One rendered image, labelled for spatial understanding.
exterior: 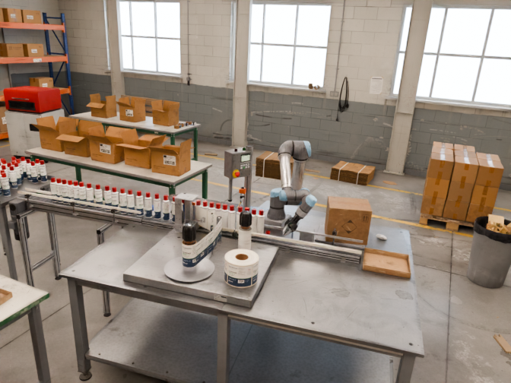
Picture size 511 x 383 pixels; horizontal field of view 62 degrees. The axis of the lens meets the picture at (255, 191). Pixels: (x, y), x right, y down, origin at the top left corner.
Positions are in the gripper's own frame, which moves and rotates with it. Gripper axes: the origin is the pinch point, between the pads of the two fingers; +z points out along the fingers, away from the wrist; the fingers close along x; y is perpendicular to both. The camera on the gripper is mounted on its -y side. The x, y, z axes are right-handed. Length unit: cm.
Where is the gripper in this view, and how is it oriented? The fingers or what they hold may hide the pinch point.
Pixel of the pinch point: (284, 233)
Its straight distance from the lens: 302.3
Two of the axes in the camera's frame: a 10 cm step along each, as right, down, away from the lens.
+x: 8.1, 5.9, -0.4
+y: -2.8, 3.2, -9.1
